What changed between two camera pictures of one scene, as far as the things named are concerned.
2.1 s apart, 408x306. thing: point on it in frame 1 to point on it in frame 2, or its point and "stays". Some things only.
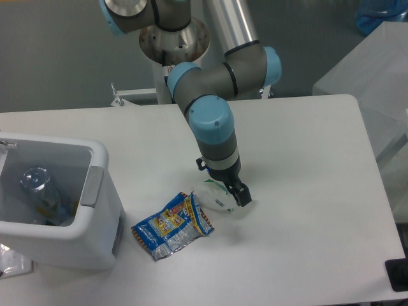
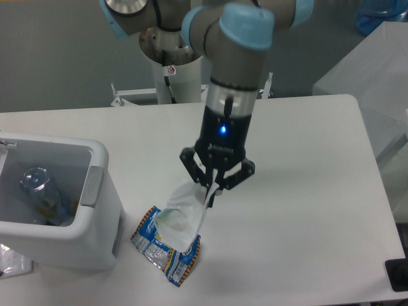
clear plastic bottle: [53, 206] stays
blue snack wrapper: [174, 228] to [146, 238]
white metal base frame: [119, 93] stays
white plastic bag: [213, 196] to [178, 221]
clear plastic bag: [13, 264] stays
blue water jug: [370, 14] stays
